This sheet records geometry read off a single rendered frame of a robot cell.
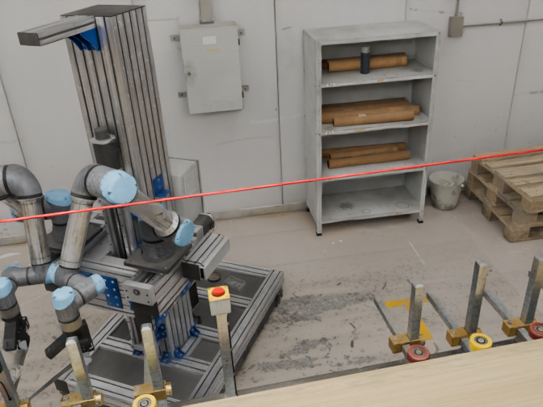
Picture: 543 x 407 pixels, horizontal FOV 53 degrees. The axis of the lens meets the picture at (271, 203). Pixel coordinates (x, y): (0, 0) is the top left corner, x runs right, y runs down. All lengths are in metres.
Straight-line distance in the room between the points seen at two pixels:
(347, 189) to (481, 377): 2.95
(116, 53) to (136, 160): 0.47
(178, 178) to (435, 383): 1.50
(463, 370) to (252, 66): 2.86
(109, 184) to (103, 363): 1.52
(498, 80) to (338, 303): 2.36
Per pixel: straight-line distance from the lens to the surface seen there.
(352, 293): 3.84
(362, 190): 4.85
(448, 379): 2.09
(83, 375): 2.10
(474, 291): 2.26
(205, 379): 3.02
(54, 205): 2.64
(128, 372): 3.16
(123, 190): 1.97
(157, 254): 2.42
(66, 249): 2.13
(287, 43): 4.26
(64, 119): 4.43
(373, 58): 4.25
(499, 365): 2.18
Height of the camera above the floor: 2.39
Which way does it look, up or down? 29 degrees down
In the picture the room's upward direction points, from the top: 3 degrees counter-clockwise
